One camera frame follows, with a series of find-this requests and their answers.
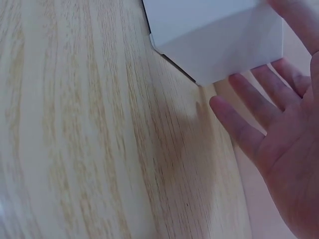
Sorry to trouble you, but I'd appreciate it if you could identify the person's right hand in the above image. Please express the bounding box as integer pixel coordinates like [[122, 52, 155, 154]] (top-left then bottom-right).
[[210, 0, 319, 239]]

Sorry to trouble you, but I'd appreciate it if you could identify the white paper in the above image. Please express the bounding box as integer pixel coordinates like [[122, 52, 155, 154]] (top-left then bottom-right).
[[141, 0, 285, 87]]

